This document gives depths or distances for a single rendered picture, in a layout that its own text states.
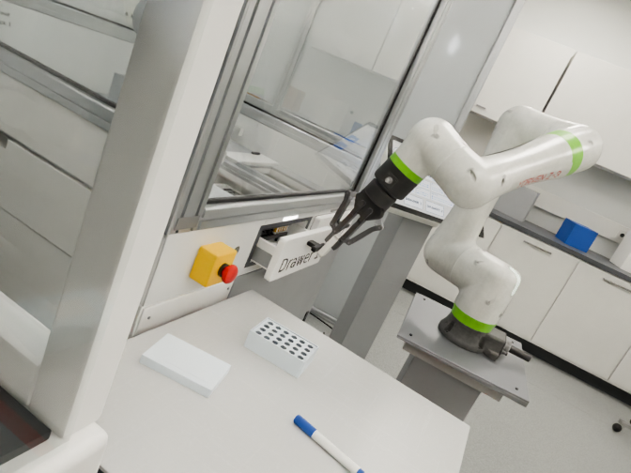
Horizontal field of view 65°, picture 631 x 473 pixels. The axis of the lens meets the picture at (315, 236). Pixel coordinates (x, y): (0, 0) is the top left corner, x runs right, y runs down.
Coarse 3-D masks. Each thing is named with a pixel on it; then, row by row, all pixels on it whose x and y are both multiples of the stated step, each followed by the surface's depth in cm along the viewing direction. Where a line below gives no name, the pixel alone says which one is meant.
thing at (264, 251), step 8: (296, 224) 139; (288, 232) 140; (296, 232) 139; (264, 240) 116; (272, 240) 137; (256, 248) 117; (264, 248) 116; (272, 248) 115; (256, 256) 117; (264, 256) 116; (256, 264) 117; (264, 264) 116
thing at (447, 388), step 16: (416, 352) 133; (416, 368) 138; (432, 368) 137; (448, 368) 131; (416, 384) 139; (432, 384) 138; (448, 384) 136; (464, 384) 135; (480, 384) 129; (432, 400) 138; (448, 400) 137; (464, 400) 135; (496, 400) 129; (464, 416) 136
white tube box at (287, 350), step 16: (272, 320) 103; (256, 336) 95; (272, 336) 97; (288, 336) 100; (256, 352) 96; (272, 352) 95; (288, 352) 94; (304, 352) 97; (288, 368) 94; (304, 368) 96
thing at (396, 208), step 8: (392, 136) 197; (384, 152) 196; (384, 160) 194; (392, 208) 189; (400, 208) 189; (408, 208) 192; (408, 216) 194; (416, 216) 194; (424, 216) 195; (432, 216) 197; (432, 224) 200; (480, 232) 208
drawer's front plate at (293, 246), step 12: (324, 228) 134; (288, 240) 112; (300, 240) 120; (324, 240) 136; (276, 252) 113; (288, 252) 116; (300, 252) 124; (276, 264) 113; (300, 264) 128; (312, 264) 137; (264, 276) 115; (276, 276) 117
